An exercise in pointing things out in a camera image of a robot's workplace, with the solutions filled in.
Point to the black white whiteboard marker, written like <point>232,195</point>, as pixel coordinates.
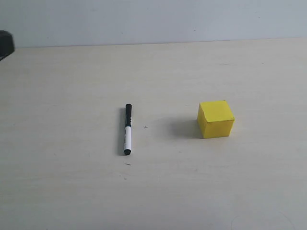
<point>128,130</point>

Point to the yellow cube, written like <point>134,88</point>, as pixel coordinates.
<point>215,119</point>

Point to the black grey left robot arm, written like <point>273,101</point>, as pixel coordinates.
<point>7,46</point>

